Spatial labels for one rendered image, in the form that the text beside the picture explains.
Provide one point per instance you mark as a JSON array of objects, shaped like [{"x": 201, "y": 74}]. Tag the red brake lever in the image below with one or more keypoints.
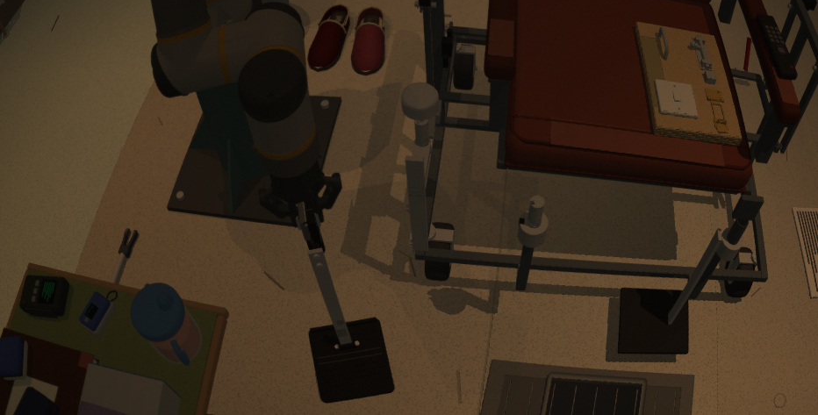
[{"x": 747, "y": 54}]

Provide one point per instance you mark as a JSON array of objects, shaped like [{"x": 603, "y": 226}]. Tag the jug with blue lid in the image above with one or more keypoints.
[{"x": 160, "y": 313}]

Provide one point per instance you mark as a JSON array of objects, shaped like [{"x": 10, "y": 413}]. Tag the wicker activity board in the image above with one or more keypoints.
[{"x": 684, "y": 131}]

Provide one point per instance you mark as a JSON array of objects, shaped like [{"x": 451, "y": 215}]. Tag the grey box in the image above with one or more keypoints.
[{"x": 121, "y": 396}]

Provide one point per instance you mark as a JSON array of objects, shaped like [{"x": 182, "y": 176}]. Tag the grey floor grille mat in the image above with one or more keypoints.
[{"x": 511, "y": 389}]

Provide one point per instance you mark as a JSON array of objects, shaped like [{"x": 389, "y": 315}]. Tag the blue book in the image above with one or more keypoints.
[{"x": 13, "y": 358}]

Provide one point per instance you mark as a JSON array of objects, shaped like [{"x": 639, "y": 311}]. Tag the grey pliers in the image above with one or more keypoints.
[{"x": 128, "y": 243}]

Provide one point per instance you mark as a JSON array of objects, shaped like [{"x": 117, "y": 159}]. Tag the light grey upright post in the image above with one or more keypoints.
[{"x": 420, "y": 198}]

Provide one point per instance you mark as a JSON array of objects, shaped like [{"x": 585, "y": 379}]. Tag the grey post with white collar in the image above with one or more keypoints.
[{"x": 533, "y": 230}]

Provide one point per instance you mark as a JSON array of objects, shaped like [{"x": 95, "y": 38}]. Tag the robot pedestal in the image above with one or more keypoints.
[{"x": 217, "y": 166}]

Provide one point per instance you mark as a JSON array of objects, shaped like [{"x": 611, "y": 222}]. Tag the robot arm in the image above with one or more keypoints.
[{"x": 275, "y": 51}]

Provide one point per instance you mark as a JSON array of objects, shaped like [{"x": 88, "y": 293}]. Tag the black remote control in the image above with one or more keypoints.
[{"x": 776, "y": 45}]

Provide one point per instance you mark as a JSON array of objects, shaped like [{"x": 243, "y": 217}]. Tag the white floor vent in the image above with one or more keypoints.
[{"x": 806, "y": 249}]

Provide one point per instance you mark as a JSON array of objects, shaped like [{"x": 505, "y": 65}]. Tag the black clock radio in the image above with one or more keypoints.
[{"x": 45, "y": 294}]

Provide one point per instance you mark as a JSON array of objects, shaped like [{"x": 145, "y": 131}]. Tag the red slipper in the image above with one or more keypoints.
[
  {"x": 369, "y": 41},
  {"x": 329, "y": 38}
]

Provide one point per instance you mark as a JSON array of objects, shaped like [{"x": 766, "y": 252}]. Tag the blue pocket device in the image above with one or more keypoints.
[{"x": 96, "y": 313}]

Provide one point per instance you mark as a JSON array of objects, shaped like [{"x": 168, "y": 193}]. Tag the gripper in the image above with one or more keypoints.
[{"x": 297, "y": 190}]

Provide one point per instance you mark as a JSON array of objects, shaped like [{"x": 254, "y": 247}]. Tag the red gliding chair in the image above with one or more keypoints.
[{"x": 575, "y": 83}]

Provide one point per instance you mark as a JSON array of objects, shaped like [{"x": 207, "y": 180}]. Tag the wooden table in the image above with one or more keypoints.
[{"x": 70, "y": 345}]

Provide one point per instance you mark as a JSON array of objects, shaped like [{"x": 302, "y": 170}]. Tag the black and grey footrest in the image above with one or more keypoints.
[
  {"x": 652, "y": 322},
  {"x": 351, "y": 364}
]

